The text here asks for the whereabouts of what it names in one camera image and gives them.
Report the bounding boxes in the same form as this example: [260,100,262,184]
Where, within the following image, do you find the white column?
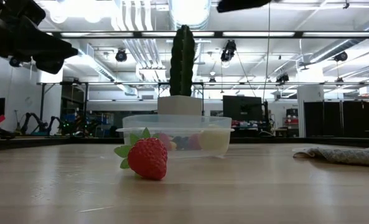
[296,85,325,138]

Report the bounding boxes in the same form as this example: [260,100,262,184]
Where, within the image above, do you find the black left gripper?
[0,0,79,75]

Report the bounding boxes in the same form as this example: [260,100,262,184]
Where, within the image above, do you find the red toy strawberry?
[158,133,173,150]
[114,126,169,182]
[189,133,203,151]

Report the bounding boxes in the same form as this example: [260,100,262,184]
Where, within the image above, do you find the black partition panels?
[303,100,369,138]

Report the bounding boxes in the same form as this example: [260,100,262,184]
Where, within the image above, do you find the black monitor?
[222,95,263,122]

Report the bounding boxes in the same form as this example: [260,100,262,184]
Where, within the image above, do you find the black hanging ceiling fixture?
[220,39,237,62]
[114,49,128,63]

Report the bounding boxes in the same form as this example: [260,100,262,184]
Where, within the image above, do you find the green cactus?
[169,24,196,97]

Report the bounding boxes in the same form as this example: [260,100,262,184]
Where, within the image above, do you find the black overhead beam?
[45,30,369,39]

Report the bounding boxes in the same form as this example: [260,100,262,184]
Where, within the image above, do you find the dark toy berry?
[175,136,190,151]

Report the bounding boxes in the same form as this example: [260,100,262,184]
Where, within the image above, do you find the yellow toy lemon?
[198,124,231,151]

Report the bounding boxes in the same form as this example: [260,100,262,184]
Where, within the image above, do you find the silver ventilation duct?
[167,0,213,30]

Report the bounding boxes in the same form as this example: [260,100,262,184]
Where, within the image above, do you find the clear plastic tupperware container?
[115,114,235,160]

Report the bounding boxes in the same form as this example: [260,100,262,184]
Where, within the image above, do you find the grey cloth towel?
[292,144,369,168]

